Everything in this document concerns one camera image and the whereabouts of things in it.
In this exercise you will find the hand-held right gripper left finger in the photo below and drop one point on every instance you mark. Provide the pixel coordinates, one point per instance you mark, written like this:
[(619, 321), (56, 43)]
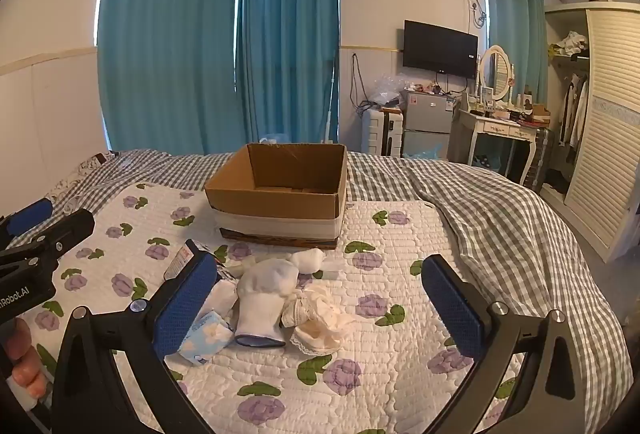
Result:
[(184, 306)]

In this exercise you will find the quilted floral bed mat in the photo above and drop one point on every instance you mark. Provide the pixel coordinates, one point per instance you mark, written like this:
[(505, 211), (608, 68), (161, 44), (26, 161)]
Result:
[(390, 364)]

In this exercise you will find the cream lace sock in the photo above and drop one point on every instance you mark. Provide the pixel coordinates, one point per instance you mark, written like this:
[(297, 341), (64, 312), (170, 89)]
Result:
[(322, 319)]

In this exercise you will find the blue floral tissue packet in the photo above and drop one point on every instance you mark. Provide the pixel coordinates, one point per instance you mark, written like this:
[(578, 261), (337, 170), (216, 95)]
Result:
[(205, 336)]

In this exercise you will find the clear plastic bag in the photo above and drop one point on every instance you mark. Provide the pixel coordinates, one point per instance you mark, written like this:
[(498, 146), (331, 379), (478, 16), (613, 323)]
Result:
[(390, 88)]

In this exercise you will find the blue plastic bag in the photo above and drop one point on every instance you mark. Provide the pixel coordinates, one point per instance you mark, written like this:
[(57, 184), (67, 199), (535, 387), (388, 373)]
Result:
[(425, 151)]

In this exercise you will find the white dressing table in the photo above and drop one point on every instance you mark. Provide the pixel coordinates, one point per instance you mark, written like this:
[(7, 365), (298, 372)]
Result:
[(492, 126)]

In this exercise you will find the white ribbed suitcase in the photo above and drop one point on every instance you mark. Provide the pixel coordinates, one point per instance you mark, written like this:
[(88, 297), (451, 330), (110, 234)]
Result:
[(380, 133)]

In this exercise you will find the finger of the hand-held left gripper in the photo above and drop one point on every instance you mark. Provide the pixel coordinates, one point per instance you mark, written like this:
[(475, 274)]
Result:
[(65, 231), (31, 214)]

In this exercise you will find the pile of clothes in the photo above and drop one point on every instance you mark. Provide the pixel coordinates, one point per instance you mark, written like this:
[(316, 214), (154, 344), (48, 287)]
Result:
[(570, 43)]

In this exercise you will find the white cloth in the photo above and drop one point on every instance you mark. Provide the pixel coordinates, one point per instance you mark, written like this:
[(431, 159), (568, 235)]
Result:
[(223, 296)]

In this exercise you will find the narrow teal curtain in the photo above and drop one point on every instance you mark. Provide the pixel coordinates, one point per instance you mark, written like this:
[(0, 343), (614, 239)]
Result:
[(515, 28)]

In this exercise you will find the wide teal curtain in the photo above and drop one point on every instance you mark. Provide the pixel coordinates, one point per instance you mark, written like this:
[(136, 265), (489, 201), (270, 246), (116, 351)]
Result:
[(165, 38)]

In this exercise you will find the brown cardboard box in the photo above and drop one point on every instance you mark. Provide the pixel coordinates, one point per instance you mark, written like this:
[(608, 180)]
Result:
[(295, 168)]

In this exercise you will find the person's left hand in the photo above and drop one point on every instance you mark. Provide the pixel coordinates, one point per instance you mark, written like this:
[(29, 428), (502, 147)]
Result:
[(22, 354)]

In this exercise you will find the silver mini fridge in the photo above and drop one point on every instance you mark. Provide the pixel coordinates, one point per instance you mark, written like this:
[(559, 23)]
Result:
[(427, 118)]

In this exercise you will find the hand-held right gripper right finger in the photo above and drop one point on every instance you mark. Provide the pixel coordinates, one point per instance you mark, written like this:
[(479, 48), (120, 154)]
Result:
[(454, 309)]

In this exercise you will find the orange and white packet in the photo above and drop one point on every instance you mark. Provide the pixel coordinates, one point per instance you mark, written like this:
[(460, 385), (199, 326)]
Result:
[(179, 260)]

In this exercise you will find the white louvered wardrobe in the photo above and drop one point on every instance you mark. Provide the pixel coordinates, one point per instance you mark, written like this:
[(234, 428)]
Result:
[(610, 123)]

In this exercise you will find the white oval vanity mirror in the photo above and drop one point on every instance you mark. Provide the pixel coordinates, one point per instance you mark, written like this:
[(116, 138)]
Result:
[(496, 71)]

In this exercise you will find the white pole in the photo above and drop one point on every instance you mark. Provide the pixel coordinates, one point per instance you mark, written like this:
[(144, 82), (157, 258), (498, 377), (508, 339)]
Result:
[(330, 103)]

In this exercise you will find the small white sock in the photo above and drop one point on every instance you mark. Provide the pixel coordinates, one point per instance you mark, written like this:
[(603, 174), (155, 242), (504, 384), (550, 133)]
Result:
[(310, 260)]

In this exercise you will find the black wall television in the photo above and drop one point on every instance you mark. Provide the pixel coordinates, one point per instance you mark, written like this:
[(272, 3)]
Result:
[(440, 48)]

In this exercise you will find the floral pillow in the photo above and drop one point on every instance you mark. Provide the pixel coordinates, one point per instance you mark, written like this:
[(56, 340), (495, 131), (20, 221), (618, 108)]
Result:
[(80, 176)]

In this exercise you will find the large white sock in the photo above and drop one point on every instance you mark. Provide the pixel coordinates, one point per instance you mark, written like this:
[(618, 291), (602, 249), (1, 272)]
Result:
[(265, 299)]

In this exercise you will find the hanging clothes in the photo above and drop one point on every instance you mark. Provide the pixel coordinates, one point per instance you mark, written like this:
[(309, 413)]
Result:
[(575, 108)]

